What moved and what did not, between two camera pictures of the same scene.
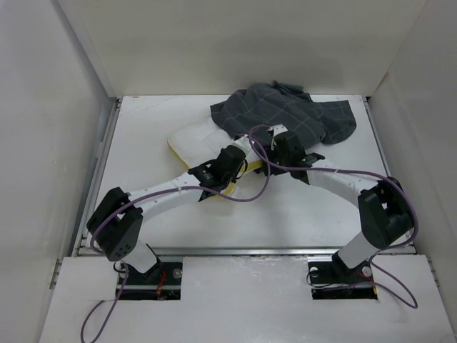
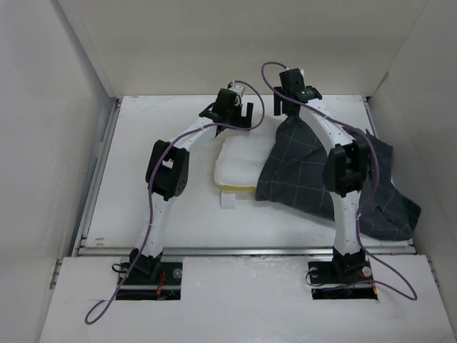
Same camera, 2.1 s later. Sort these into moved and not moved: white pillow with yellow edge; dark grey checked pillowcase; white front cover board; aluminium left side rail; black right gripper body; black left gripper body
Moved: dark grey checked pillowcase; white pillow with yellow edge; black right gripper body; black left gripper body
Not moved: white front cover board; aluminium left side rail
